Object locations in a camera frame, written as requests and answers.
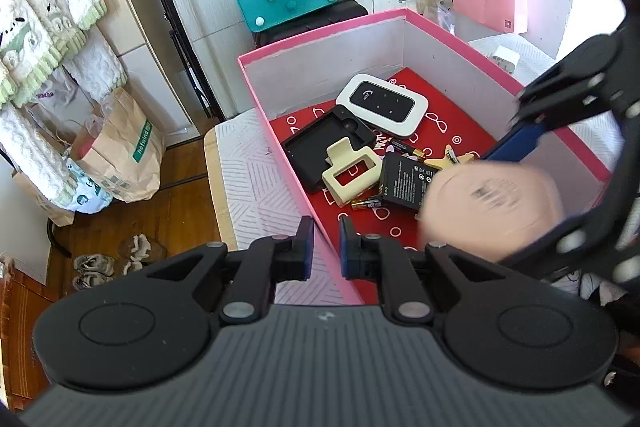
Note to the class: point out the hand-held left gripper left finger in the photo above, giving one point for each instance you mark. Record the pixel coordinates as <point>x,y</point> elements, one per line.
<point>307,252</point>

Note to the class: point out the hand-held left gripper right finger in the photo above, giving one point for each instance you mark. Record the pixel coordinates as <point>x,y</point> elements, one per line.
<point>345,252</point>

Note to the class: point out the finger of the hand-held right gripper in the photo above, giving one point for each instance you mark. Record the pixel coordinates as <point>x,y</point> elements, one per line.
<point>550,241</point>
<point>520,139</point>

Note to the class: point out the black gold AA battery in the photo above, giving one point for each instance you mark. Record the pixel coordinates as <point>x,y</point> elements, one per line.
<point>362,207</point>
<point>405,148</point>
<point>374,201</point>

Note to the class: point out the beige round case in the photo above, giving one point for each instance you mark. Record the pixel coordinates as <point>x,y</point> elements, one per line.
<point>480,212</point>

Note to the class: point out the yellow plastic clip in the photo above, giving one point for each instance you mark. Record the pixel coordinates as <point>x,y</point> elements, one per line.
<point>445,162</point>

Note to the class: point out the black battery pack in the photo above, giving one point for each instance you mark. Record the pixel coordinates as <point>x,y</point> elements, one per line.
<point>400,182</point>

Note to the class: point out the cream hair claw clip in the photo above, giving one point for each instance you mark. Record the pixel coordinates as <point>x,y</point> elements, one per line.
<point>367,162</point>

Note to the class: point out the white pocket router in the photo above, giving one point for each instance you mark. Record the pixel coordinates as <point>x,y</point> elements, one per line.
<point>382,102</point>

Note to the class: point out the pink cardboard box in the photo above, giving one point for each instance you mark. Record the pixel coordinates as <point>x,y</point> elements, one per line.
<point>325,57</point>

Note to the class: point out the red glasses-print liner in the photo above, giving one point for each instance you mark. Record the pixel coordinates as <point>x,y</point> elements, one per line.
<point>450,127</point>

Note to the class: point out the white charger adapter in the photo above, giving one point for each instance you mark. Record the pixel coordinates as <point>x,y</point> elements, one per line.
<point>505,59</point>

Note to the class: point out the black silicone case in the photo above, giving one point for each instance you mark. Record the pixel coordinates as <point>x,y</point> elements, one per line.
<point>310,147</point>

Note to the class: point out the clear plastic packets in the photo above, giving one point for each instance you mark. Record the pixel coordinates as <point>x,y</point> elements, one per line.
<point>444,12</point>

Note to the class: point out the beige sandal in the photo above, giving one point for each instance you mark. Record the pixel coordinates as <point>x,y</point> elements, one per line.
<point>135,264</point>
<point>135,244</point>

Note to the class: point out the grey sneaker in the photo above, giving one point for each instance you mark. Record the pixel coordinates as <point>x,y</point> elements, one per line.
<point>95,264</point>
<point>90,282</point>

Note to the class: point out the brown paper bag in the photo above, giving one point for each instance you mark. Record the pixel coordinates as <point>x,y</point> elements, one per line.
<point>125,142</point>

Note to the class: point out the black suitcase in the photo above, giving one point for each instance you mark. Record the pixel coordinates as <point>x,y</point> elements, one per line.
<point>345,12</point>

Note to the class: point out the white green-print plastic bag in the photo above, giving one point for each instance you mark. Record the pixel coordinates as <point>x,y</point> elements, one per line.
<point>87,197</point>

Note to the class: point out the beige printed paper bag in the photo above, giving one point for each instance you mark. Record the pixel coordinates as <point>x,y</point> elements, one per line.
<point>45,202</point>

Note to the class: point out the white fleece garment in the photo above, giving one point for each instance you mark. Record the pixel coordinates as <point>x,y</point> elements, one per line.
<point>97,62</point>

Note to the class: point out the wooden dresser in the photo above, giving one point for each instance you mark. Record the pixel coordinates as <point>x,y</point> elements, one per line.
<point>25,332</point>

